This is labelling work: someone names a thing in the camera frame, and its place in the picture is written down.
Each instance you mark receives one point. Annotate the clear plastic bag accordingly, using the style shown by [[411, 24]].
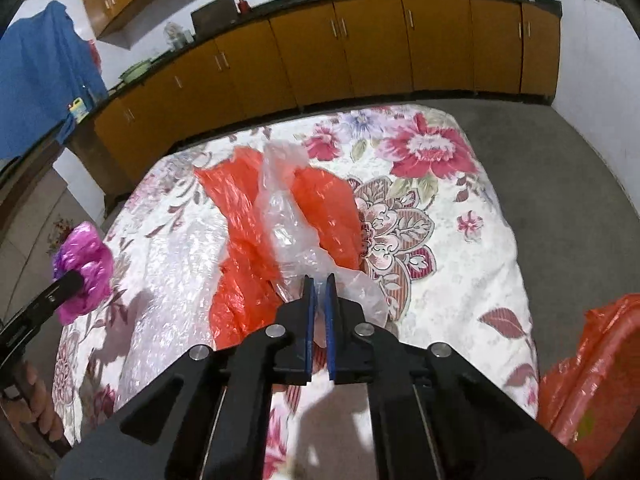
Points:
[[285, 220]]

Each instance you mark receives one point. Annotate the blue hanging cloth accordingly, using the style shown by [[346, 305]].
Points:
[[40, 75]]

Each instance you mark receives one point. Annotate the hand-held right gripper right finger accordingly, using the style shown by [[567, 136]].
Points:
[[330, 325]]

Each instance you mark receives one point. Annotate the dark brown cutting board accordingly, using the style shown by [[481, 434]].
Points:
[[214, 14]]

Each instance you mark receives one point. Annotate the beige panel with flower decal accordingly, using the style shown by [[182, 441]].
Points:
[[30, 220]]

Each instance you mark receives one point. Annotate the wooden lower kitchen cabinets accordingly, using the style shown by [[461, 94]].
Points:
[[375, 45]]

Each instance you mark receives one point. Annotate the green enamel pot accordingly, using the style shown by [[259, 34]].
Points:
[[134, 72]]

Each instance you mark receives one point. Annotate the glass jar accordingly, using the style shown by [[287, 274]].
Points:
[[174, 36]]

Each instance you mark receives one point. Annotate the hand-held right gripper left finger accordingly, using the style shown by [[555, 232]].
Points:
[[309, 320]]

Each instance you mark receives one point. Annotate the orange bin liner bag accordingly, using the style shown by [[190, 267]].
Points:
[[575, 375]]

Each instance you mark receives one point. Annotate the red bottle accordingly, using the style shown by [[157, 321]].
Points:
[[243, 5]]

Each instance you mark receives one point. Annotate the floral printed cloth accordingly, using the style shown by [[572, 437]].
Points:
[[450, 240]]

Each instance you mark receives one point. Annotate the pink plastic bag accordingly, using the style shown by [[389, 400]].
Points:
[[85, 265]]

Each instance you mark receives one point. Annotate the person's left hand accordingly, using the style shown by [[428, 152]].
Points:
[[42, 400]]

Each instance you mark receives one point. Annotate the clear bubble wrap sheet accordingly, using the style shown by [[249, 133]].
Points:
[[170, 310]]

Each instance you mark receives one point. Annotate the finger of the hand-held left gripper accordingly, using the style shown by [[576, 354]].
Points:
[[55, 292]]

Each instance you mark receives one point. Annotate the yellow plastic container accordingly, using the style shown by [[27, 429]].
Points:
[[78, 110]]

